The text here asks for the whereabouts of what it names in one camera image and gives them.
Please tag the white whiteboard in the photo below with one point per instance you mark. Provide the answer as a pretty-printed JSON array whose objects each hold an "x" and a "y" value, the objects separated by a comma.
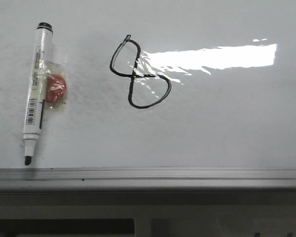
[{"x": 155, "y": 83}]

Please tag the red magnet taped to marker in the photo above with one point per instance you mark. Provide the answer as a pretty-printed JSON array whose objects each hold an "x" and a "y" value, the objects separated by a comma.
[{"x": 55, "y": 81}]

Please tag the aluminium whiteboard frame rail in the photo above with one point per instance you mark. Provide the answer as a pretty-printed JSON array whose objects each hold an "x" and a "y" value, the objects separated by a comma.
[{"x": 156, "y": 179}]

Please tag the white black whiteboard marker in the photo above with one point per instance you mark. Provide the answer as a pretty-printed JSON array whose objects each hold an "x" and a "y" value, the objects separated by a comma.
[{"x": 37, "y": 90}]

